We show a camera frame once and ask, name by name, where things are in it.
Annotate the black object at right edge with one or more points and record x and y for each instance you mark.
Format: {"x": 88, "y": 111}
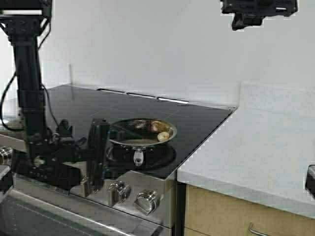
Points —
{"x": 310, "y": 180}

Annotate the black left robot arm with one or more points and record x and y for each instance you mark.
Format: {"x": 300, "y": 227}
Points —
{"x": 23, "y": 21}

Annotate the steel stove knob right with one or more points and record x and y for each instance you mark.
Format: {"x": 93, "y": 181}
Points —
{"x": 147, "y": 201}

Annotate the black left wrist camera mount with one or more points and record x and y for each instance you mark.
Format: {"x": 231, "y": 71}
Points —
{"x": 64, "y": 129}

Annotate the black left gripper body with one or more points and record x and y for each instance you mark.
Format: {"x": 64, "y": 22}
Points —
{"x": 49, "y": 154}

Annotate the white shrimp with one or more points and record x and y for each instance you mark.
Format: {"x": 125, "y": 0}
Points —
{"x": 163, "y": 136}

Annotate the steel stove knob far left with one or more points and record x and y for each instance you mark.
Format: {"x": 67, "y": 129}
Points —
{"x": 5, "y": 155}

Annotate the stainless steel stove black cooktop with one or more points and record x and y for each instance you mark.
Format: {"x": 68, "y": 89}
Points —
{"x": 110, "y": 163}

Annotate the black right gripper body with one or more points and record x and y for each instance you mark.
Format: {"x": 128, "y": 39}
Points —
{"x": 251, "y": 13}

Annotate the steel stove knob middle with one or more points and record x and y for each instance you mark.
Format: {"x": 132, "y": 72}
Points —
{"x": 118, "y": 192}

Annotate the steel stove knob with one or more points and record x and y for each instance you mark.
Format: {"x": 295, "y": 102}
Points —
{"x": 147, "y": 201}
{"x": 86, "y": 188}
{"x": 5, "y": 155}
{"x": 118, "y": 192}

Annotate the steel frying pan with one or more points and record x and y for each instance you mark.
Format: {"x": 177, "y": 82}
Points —
{"x": 134, "y": 143}

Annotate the light wooden base cabinet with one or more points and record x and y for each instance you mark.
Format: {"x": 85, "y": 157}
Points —
{"x": 213, "y": 214}

